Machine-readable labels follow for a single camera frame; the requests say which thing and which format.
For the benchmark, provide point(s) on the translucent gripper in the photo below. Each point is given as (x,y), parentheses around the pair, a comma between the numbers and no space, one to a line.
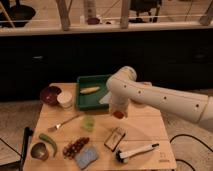
(116,105)

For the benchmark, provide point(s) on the red apple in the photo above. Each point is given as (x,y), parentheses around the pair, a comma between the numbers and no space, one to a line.
(118,114)

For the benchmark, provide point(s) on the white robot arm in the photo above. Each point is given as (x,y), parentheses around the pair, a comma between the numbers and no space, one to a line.
(193,107)

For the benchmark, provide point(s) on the green plastic cup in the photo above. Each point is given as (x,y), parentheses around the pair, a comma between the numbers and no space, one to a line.
(88,123)

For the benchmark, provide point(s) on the white cup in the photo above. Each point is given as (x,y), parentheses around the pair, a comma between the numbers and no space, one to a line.
(65,99)

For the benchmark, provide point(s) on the grey triangular cloth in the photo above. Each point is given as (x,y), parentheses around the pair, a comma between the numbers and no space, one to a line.
(105,99)

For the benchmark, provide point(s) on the green plastic tray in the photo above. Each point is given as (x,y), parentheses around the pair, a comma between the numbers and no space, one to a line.
(91,101)

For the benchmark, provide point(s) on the wooden rectangular block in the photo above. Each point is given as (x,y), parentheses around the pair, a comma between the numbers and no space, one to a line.
(115,138)

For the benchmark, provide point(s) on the white dish brush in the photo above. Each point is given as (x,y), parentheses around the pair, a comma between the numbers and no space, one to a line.
(123,157)

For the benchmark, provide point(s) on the blue sponge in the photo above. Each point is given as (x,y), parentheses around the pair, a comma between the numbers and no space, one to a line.
(86,157)

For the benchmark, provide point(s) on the red grape bunch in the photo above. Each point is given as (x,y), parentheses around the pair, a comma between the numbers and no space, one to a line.
(72,149)

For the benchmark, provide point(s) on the dark maroon bowl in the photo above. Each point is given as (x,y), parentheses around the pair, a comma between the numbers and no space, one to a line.
(49,95)

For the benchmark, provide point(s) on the green pepper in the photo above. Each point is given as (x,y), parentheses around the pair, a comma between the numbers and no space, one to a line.
(49,140)

